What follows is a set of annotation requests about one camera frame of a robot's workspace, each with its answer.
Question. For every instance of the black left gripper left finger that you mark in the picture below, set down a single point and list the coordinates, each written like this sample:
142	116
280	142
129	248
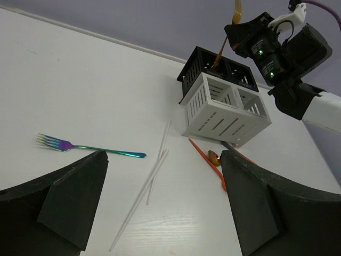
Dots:
53	214

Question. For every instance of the amber plastic fork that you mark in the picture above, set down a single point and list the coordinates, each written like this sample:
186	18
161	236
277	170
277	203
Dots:
235	20

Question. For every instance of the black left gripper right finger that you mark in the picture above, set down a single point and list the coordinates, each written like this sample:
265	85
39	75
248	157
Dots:
276	216

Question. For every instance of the iridescent rainbow metal fork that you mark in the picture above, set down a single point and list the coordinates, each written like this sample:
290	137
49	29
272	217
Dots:
64	146

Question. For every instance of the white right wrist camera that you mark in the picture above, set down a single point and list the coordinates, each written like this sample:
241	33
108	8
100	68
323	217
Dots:
289	21

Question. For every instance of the white utensil caddy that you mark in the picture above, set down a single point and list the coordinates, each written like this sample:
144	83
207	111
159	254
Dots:
218	110

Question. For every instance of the white chopstick long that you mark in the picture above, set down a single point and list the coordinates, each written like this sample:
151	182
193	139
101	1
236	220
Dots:
138	199

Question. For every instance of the gold metal spoon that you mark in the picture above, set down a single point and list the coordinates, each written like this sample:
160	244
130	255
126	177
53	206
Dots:
214	158

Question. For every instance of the orange red chopstick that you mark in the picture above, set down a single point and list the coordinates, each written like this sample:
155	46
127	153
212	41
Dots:
230	147

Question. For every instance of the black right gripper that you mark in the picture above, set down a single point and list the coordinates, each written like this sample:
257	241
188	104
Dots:
255	40

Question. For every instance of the black utensil caddy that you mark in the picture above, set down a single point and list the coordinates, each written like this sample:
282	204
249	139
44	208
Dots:
201	61

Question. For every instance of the orange plastic spoon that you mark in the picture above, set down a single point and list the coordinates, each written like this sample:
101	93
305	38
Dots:
213	167

